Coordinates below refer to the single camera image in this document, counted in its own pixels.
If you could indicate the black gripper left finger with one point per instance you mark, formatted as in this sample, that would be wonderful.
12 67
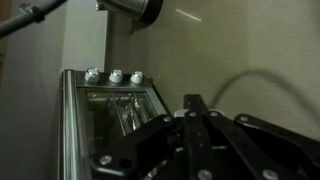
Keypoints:
137 153

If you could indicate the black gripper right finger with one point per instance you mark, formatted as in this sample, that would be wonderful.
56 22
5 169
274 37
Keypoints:
292 150

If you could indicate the toaster oven glass door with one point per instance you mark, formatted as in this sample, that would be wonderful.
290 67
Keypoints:
86 133

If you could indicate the silver toaster oven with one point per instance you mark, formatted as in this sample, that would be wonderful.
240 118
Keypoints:
110 123

